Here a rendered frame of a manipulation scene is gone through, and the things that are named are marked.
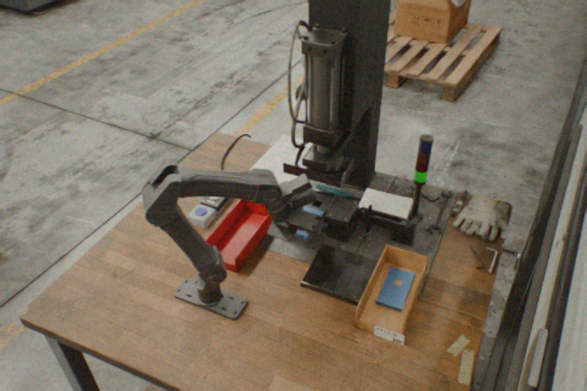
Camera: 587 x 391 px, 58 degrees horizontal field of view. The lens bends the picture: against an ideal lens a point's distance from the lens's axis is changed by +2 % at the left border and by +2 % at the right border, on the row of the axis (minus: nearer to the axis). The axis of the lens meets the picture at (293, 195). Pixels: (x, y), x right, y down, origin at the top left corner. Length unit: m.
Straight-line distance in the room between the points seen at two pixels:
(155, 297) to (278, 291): 0.33
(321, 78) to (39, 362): 1.88
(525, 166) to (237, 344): 2.64
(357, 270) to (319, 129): 0.41
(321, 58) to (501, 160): 2.49
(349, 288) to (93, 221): 2.09
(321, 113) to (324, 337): 0.57
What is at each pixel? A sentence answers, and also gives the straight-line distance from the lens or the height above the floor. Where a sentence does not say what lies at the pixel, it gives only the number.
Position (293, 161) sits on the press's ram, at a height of 1.14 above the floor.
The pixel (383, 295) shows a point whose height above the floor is 0.91.
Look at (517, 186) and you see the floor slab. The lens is 3.45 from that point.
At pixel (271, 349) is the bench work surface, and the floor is 0.90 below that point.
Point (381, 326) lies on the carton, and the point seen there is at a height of 0.90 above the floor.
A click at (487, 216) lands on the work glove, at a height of 0.93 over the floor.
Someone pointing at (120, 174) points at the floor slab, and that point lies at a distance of 3.57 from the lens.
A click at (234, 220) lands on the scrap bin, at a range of 1.66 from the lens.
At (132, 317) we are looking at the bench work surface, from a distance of 1.48.
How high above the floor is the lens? 2.01
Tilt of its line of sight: 39 degrees down
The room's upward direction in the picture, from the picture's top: 2 degrees counter-clockwise
